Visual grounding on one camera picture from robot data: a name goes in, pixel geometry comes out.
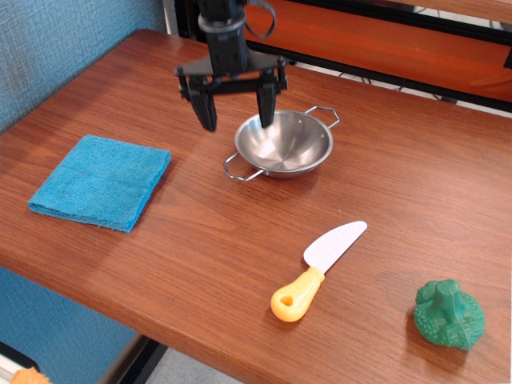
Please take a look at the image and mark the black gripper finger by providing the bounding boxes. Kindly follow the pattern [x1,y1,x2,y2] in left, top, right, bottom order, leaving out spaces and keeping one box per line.
[257,70,276,128]
[188,77,217,132]

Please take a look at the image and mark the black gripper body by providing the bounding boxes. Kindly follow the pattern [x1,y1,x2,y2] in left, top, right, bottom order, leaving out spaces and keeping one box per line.
[175,28,288,100]

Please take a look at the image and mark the small stainless steel wok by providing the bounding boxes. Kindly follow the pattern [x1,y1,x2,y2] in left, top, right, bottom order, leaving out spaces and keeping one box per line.
[223,106,341,182]

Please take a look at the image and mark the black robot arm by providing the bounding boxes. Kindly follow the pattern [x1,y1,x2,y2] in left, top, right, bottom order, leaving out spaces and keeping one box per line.
[174,1,288,132]

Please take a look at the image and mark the folded blue cloth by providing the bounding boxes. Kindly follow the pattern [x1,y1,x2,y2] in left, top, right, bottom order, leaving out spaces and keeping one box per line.
[28,135,171,233]

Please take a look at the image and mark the green plastic toy broccoli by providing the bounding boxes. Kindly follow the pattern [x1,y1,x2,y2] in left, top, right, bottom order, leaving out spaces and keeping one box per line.
[414,279,486,351]

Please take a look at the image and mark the orange object bottom left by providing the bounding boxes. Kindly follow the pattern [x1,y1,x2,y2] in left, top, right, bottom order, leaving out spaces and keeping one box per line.
[10,368,50,384]

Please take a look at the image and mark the orange panel black frame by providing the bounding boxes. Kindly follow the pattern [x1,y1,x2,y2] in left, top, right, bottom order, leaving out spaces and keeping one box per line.
[175,0,512,113]

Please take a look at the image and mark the toy knife yellow handle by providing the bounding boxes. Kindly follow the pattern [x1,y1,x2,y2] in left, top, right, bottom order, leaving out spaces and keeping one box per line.
[270,221,368,322]

